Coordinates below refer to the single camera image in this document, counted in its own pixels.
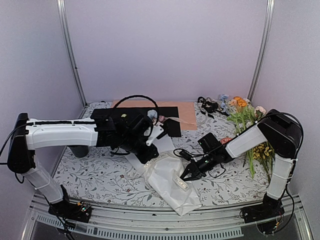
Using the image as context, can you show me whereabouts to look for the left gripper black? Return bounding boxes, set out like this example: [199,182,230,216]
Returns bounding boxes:
[119,134,160,165]

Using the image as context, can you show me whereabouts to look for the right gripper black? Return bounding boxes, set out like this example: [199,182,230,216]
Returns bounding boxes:
[180,151,218,182]

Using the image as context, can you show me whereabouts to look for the white wrapping paper sheet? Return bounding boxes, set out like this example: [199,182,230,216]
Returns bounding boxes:
[126,136,202,216]

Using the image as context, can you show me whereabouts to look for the bouquet of fake flowers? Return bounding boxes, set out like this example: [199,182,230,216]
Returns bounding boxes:
[147,109,166,124]

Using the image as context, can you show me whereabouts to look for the cream printed ribbon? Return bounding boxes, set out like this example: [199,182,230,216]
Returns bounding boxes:
[126,150,189,192]

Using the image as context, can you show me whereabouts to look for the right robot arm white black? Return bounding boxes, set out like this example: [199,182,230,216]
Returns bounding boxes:
[178,109,304,218]

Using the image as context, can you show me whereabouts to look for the pile of fake flowers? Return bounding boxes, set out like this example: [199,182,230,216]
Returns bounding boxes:
[219,94,275,182]

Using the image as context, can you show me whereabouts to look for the dark grey cup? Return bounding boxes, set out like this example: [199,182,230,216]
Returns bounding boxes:
[69,145,89,158]

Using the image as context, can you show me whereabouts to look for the red white patterned bowl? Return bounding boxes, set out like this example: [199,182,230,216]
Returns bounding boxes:
[220,137,232,145]

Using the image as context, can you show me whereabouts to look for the floral patterned tablecloth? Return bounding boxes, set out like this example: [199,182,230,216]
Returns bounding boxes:
[54,102,269,208]

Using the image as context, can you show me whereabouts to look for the pink wrapping paper sheet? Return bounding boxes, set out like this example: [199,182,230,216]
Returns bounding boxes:
[119,98,197,131]

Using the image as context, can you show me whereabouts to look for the pile of ribbons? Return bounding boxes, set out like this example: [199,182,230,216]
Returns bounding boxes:
[197,96,228,119]

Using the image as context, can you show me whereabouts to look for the yellow small flower sprigs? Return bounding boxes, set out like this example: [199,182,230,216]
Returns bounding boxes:
[253,142,275,161]

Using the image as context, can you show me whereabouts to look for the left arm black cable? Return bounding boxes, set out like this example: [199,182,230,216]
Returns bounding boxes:
[112,94,160,121]

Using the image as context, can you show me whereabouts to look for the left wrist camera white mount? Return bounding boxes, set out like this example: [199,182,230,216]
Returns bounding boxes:
[146,123,164,146]

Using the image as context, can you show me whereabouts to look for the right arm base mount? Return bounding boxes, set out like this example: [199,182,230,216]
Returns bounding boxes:
[239,194,285,235]

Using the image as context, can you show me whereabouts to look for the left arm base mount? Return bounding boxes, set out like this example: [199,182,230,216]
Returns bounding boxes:
[48,185,92,223]

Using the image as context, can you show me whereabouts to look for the aluminium front rail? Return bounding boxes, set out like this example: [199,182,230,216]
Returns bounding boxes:
[22,194,313,240]

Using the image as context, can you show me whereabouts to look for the left aluminium frame post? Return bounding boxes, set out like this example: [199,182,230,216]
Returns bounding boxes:
[56,0,88,108]

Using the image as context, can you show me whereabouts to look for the aluminium frame post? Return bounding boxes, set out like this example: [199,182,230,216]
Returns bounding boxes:
[56,0,88,108]
[247,0,275,101]

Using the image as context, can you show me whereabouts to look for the right aluminium frame post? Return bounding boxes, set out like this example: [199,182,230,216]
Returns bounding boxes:
[247,0,275,101]

